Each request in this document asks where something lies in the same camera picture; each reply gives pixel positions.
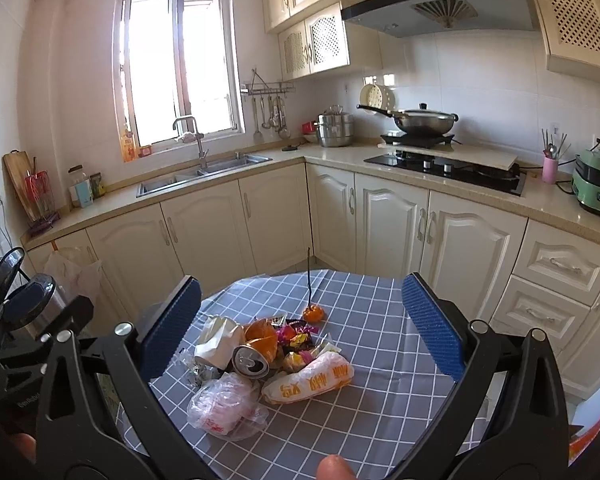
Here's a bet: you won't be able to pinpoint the black range hood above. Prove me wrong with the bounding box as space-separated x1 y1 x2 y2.
341 0 534 38

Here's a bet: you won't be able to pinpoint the white paper cup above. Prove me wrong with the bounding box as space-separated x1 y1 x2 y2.
194 316 245 370

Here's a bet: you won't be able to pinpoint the wooden cutting board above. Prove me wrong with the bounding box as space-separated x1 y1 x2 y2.
3 150 41 223

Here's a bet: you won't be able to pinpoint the black gas stove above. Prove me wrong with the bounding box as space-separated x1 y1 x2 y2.
365 134 526 196

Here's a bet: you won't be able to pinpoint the person's thumb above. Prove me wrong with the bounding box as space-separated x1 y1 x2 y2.
315 455 356 480

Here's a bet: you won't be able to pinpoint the green electric cooker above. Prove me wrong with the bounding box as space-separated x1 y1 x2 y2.
571 150 600 216

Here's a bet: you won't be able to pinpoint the hanging utensil rack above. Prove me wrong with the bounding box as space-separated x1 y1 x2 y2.
240 67 294 144

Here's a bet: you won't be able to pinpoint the colourful candy wrappers pile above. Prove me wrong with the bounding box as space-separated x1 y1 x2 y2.
272 318 341 374

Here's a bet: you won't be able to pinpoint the small orange fruit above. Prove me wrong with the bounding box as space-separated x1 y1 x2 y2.
302 304 326 324

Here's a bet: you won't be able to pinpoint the cream lower kitchen cabinets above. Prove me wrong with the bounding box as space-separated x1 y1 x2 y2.
29 164 600 399

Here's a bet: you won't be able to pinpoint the steel wok with lid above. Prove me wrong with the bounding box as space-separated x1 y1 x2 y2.
356 103 460 136

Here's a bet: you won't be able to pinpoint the cream upper wall cabinets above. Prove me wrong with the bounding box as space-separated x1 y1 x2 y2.
258 0 600 91

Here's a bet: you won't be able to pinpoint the white plastic bag on cabinet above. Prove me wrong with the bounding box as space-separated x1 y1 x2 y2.
43 252 102 304

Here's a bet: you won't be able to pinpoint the red rack on counter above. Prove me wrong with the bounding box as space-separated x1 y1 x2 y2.
24 158 59 234

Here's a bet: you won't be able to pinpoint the kitchen window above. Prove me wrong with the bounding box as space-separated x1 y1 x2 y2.
116 0 244 151

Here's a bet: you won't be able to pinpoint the stainless steel sink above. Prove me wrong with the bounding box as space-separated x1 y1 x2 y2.
136 153 271 198

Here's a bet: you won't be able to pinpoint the cream round steamer tray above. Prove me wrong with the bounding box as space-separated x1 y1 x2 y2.
358 84 396 110

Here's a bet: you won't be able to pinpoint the pink utensil holder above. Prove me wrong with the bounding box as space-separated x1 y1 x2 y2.
542 156 559 184

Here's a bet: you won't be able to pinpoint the clear pink plastic bag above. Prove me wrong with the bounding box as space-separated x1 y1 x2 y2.
187 373 268 441

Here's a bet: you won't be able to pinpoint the orange peel piece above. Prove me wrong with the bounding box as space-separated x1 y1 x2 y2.
245 318 278 361

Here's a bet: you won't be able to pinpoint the white orange printed wrapper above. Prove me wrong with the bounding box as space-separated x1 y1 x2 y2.
261 352 354 404

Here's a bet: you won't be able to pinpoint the crushed silver drink can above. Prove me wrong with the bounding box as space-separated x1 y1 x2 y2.
232 344 277 380

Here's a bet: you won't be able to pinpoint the teal box on counter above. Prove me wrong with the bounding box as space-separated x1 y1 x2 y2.
74 180 94 208

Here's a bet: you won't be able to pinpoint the stainless steel stockpot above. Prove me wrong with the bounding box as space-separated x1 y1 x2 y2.
316 105 354 148

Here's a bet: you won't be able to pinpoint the chrome sink faucet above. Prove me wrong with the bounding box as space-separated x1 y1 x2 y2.
172 114 208 169

